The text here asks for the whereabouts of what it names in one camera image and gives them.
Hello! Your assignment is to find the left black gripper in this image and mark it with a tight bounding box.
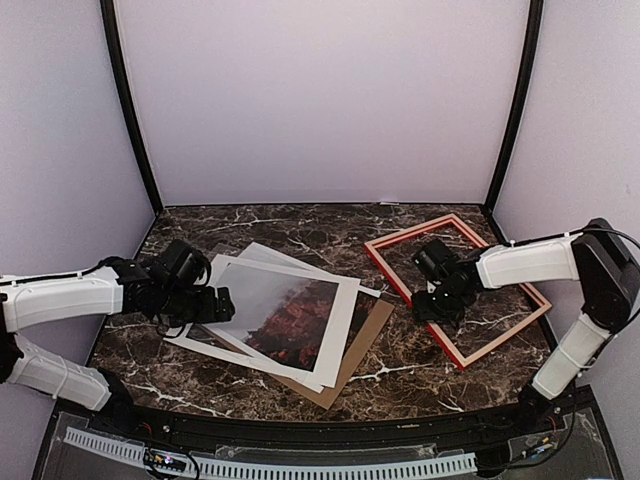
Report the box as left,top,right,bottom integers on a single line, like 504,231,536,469
159,285,234,328

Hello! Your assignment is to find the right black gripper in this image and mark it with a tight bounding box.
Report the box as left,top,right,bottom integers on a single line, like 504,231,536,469
411,283,469,324

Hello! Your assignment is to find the brown cardboard backing board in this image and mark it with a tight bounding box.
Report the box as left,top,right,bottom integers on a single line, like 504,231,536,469
199,243,395,411

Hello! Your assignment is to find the red wooden picture frame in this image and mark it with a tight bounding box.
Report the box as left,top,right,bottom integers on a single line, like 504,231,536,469
365,214,551,370

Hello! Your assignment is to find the autumn forest photo print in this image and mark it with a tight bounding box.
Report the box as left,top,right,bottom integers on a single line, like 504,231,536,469
187,259,374,374

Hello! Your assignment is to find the white mat board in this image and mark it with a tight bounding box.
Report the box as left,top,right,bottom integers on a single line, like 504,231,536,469
162,242,381,394

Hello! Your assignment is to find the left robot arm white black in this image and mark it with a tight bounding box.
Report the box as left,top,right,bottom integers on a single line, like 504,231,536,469
1,240,235,436

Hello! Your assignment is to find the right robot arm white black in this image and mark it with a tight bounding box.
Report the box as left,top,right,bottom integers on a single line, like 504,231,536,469
411,218,639,434

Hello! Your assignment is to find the black front rail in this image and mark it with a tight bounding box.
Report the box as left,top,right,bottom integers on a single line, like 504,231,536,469
84,399,556,454

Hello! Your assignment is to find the white slotted cable duct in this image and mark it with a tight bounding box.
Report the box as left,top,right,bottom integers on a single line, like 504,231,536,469
63,427,477,480

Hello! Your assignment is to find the left black corner post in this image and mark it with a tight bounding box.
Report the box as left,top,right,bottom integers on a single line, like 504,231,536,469
99,0,164,216

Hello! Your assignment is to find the black corner post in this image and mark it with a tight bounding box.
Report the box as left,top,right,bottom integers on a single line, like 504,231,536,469
483,0,544,214
99,0,164,216

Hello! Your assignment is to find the right black corner post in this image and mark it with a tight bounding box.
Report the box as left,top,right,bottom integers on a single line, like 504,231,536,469
483,0,544,214

